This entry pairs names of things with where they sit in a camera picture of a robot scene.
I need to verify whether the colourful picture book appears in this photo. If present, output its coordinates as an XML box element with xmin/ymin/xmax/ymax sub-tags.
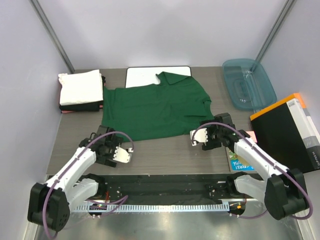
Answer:
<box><xmin>225</xmin><ymin>147</ymin><xmax>255</xmax><ymax>173</ymax></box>

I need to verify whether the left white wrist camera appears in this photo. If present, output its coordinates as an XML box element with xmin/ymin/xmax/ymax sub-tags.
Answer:
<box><xmin>112</xmin><ymin>146</ymin><xmax>134</xmax><ymax>164</ymax></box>

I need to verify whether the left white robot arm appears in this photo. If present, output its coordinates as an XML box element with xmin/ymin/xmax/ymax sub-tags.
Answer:
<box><xmin>27</xmin><ymin>125</ymin><xmax>134</xmax><ymax>233</ymax></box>

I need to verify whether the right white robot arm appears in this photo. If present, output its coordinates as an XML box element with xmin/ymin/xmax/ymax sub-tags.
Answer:
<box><xmin>190</xmin><ymin>113</ymin><xmax>314</xmax><ymax>220</ymax></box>

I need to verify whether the pink block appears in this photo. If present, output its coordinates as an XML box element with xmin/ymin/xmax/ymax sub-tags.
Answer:
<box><xmin>246</xmin><ymin>131</ymin><xmax>258</xmax><ymax>143</ymax></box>

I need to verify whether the black orange file box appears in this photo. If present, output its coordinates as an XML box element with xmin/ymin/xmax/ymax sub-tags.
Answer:
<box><xmin>250</xmin><ymin>93</ymin><xmax>320</xmax><ymax>173</ymax></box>

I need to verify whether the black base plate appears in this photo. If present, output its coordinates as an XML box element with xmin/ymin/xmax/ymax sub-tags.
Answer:
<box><xmin>91</xmin><ymin>174</ymin><xmax>246</xmax><ymax>206</ymax></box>

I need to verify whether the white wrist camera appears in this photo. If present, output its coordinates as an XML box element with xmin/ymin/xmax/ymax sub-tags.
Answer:
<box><xmin>112</xmin><ymin>146</ymin><xmax>134</xmax><ymax>164</ymax></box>
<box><xmin>189</xmin><ymin>128</ymin><xmax>208</xmax><ymax>147</ymax></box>

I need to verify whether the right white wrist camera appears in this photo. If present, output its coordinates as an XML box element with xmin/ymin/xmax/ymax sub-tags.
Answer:
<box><xmin>189</xmin><ymin>128</ymin><xmax>208</xmax><ymax>147</ymax></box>

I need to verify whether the pink folded cloth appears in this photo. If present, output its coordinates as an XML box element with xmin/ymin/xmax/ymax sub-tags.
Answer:
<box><xmin>61</xmin><ymin>110</ymin><xmax>73</xmax><ymax>114</ymax></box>

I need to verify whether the teal plastic bin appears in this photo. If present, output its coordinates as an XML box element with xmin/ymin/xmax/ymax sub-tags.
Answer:
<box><xmin>222</xmin><ymin>58</ymin><xmax>277</xmax><ymax>112</ymax></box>

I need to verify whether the green polo t shirt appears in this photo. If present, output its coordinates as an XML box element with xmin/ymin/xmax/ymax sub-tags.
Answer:
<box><xmin>101</xmin><ymin>71</ymin><xmax>214</xmax><ymax>142</ymax></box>

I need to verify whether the white board mat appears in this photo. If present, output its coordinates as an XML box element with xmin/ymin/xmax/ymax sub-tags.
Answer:
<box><xmin>125</xmin><ymin>66</ymin><xmax>192</xmax><ymax>88</ymax></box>

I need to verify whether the aluminium rail frame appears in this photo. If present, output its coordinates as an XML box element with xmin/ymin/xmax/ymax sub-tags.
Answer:
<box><xmin>23</xmin><ymin>179</ymin><xmax>316</xmax><ymax>240</ymax></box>

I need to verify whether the white folded t shirt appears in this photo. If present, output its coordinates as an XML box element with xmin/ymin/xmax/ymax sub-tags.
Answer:
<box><xmin>58</xmin><ymin>69</ymin><xmax>103</xmax><ymax>106</ymax></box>

